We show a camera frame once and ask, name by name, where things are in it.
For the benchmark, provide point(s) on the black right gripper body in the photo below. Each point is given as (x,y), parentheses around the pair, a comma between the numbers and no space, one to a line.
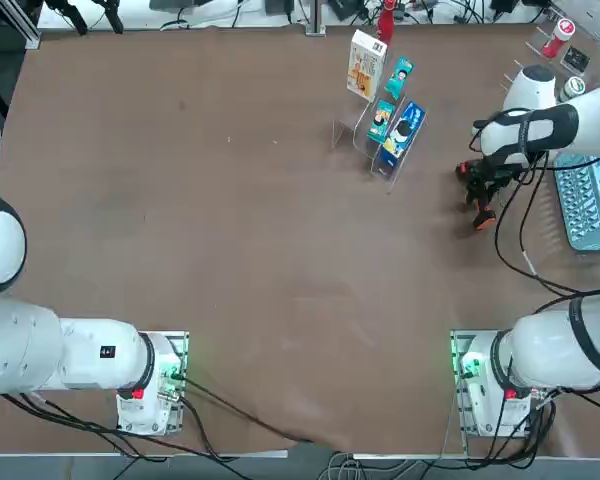
(502,175)

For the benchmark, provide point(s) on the orange and black barcode scanner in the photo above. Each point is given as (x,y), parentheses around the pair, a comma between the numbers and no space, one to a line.
(482,220)

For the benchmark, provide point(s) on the red Coca-Cola bottle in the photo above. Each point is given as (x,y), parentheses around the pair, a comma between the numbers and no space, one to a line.
(384,25)

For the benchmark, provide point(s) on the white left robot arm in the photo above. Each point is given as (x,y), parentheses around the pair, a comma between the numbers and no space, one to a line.
(80,360)

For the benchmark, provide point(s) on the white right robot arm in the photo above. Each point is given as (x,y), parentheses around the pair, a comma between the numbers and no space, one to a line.
(595,120)

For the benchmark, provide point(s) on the blue plastic shopping basket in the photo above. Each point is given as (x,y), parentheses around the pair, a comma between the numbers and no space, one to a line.
(580,210)

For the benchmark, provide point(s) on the blue Oreo cookie packet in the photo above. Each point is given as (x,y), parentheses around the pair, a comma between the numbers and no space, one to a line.
(402,132)

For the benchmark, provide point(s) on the teal snack packet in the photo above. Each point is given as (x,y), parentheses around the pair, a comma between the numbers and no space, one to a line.
(399,75)
(381,120)

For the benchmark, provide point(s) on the green and white bottle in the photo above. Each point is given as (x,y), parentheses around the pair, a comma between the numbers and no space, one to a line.
(574,87)

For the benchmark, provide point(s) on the clear acrylic snack shelf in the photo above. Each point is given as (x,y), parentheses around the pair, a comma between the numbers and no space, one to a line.
(350,127)

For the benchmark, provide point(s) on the small black packet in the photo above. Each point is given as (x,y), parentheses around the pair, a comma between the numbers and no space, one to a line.
(575,60)

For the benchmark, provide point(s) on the red bottle with white cap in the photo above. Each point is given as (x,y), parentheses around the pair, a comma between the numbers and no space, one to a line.
(557,40)

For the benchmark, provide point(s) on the white cookie box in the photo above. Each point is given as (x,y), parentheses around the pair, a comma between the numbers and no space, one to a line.
(365,65)

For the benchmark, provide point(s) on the clear acrylic bottle shelf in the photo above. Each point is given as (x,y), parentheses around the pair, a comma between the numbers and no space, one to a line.
(595,25)

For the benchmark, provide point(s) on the black power adapter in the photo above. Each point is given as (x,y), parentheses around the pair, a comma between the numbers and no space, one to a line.
(347,7)

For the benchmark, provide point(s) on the black tripod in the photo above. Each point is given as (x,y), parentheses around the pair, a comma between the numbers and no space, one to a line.
(77,21)

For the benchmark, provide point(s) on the aluminium post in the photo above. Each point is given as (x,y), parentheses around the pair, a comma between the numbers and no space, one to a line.
(315,17)

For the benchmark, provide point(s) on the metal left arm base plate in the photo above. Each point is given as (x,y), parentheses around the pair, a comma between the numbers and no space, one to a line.
(182,345)

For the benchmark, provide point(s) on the aluminium frame rail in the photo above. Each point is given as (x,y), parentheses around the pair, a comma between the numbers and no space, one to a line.
(20,25)

